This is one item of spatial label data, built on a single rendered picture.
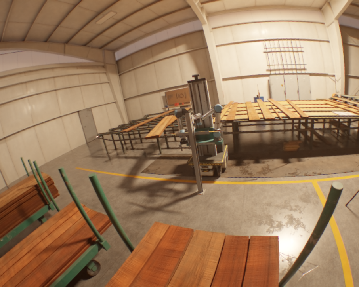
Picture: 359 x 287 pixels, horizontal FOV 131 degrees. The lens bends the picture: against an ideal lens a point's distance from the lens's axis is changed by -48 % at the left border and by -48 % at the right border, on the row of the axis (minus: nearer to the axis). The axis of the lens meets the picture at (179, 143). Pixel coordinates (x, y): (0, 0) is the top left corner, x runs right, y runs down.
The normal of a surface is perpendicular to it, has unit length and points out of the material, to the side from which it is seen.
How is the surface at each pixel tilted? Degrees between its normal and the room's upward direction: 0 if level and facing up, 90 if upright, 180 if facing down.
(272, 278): 0
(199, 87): 90
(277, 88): 90
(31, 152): 90
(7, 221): 90
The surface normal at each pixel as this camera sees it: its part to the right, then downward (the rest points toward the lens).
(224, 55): -0.42, 0.32
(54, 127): 0.88, -0.09
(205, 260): -0.18, -0.94
